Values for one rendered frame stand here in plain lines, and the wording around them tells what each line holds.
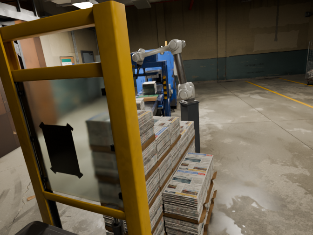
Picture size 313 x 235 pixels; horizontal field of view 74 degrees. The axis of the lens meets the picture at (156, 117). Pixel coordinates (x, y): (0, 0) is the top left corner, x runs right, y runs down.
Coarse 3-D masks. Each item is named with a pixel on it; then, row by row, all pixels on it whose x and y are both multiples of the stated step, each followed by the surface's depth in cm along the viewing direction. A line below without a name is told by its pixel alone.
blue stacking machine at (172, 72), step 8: (160, 56) 619; (168, 56) 616; (168, 64) 623; (136, 72) 639; (160, 72) 632; (168, 72) 630; (176, 72) 628; (136, 80) 646; (144, 80) 644; (152, 80) 694; (160, 80) 758; (168, 80) 637; (176, 96) 676; (176, 104) 657
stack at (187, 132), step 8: (184, 128) 241; (192, 128) 258; (184, 136) 226; (192, 136) 258; (176, 144) 201; (184, 144) 227; (192, 144) 260; (176, 152) 200; (168, 160) 181; (176, 160) 202; (160, 168) 165; (168, 168) 183; (176, 168) 205; (160, 176) 165; (160, 184) 167; (160, 192) 170
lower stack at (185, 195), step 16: (192, 160) 214; (208, 160) 211; (176, 176) 189; (192, 176) 187; (208, 176) 199; (176, 192) 167; (192, 192) 165; (176, 208) 168; (192, 208) 162; (208, 208) 206; (176, 224) 172; (192, 224) 166; (208, 224) 207
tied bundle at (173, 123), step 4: (156, 116) 216; (156, 120) 202; (160, 120) 201; (164, 120) 199; (168, 120) 198; (172, 120) 197; (176, 120) 198; (156, 124) 189; (160, 124) 188; (164, 124) 187; (168, 124) 186; (172, 124) 189; (176, 124) 199; (172, 128) 189; (176, 128) 198; (172, 132) 189; (176, 132) 200; (172, 136) 190; (176, 136) 200; (172, 140) 191
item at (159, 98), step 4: (136, 96) 492; (140, 96) 484; (144, 96) 479; (148, 96) 477; (152, 96) 470; (156, 96) 465; (160, 96) 465; (156, 100) 421; (160, 100) 421; (160, 104) 422
